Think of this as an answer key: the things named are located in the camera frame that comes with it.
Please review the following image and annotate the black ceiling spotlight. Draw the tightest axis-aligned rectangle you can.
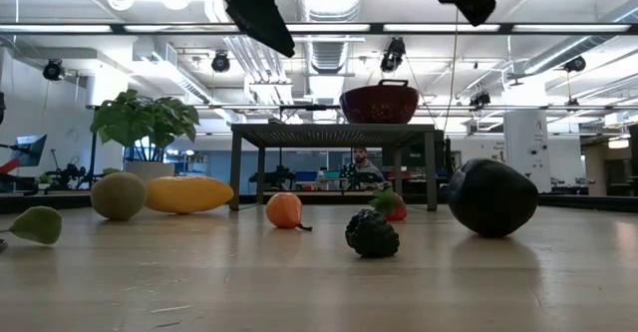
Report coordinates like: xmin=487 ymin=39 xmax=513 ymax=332
xmin=564 ymin=55 xmax=587 ymax=74
xmin=41 ymin=58 xmax=65 ymax=83
xmin=210 ymin=51 xmax=232 ymax=74
xmin=380 ymin=36 xmax=407 ymax=74

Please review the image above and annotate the red toy strawberry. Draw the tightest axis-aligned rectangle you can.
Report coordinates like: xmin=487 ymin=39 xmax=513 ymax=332
xmin=368 ymin=186 xmax=409 ymax=222

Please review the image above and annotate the round green toy melon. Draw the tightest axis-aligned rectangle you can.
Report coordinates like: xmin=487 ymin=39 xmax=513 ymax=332
xmin=90 ymin=171 xmax=148 ymax=222

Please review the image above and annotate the perforated metal shelf riser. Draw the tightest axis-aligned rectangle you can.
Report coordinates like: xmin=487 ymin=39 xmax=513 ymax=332
xmin=229 ymin=123 xmax=440 ymax=212

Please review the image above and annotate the green leafy plant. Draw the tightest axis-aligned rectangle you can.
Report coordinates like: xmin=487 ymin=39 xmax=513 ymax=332
xmin=90 ymin=89 xmax=201 ymax=164

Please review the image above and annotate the small tilted background monitor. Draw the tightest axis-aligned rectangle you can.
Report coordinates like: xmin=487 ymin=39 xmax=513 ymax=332
xmin=10 ymin=134 xmax=49 ymax=168

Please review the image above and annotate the silver ventilation duct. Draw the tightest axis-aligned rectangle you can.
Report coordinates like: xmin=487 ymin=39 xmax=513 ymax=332
xmin=294 ymin=0 xmax=368 ymax=75

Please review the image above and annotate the white pillar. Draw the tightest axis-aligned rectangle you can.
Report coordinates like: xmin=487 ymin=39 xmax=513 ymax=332
xmin=502 ymin=110 xmax=552 ymax=194

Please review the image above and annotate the green toy pear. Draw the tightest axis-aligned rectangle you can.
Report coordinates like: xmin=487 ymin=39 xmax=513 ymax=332
xmin=0 ymin=205 xmax=64 ymax=246

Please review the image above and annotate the black table edge rail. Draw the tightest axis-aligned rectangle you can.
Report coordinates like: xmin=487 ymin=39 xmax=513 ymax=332
xmin=0 ymin=190 xmax=638 ymax=214

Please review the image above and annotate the white plant pot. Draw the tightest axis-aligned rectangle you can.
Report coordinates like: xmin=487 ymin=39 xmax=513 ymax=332
xmin=123 ymin=161 xmax=176 ymax=183

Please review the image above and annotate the black toy blackberry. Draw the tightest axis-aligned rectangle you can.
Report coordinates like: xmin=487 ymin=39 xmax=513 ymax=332
xmin=344 ymin=208 xmax=401 ymax=260

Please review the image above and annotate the small orange toy pear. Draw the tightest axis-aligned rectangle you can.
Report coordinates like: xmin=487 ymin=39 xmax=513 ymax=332
xmin=264 ymin=191 xmax=314 ymax=232

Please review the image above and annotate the large black toy plum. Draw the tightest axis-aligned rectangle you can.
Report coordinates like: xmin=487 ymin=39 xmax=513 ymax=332
xmin=447 ymin=158 xmax=540 ymax=239

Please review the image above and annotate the long yellow toy fruit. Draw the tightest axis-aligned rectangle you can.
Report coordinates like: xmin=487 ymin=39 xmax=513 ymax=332
xmin=144 ymin=175 xmax=235 ymax=216

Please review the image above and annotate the red colander bowl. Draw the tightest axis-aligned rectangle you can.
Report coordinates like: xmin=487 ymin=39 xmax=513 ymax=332
xmin=338 ymin=78 xmax=421 ymax=126

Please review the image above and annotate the person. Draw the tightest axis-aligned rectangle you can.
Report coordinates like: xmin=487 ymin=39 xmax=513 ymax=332
xmin=343 ymin=146 xmax=386 ymax=186

